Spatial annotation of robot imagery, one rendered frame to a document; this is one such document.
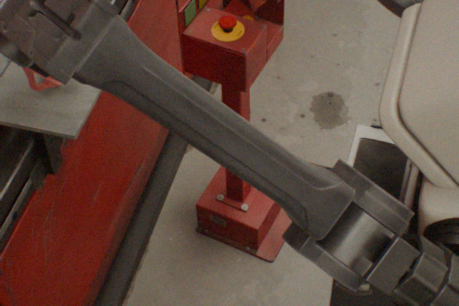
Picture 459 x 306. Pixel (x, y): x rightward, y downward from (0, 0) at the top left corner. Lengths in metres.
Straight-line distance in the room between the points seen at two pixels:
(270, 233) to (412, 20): 1.43
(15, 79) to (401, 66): 0.71
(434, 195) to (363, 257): 0.14
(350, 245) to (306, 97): 1.88
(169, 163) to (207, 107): 1.74
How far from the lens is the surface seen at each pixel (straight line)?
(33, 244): 1.55
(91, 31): 0.64
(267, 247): 2.28
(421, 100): 0.83
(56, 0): 0.67
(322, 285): 2.24
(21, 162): 1.42
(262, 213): 2.21
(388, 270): 0.82
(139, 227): 2.30
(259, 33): 1.72
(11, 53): 0.72
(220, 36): 1.72
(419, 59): 0.88
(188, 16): 1.73
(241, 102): 1.91
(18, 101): 1.34
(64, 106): 1.31
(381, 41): 2.89
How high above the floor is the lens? 1.93
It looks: 49 degrees down
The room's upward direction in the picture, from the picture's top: 2 degrees counter-clockwise
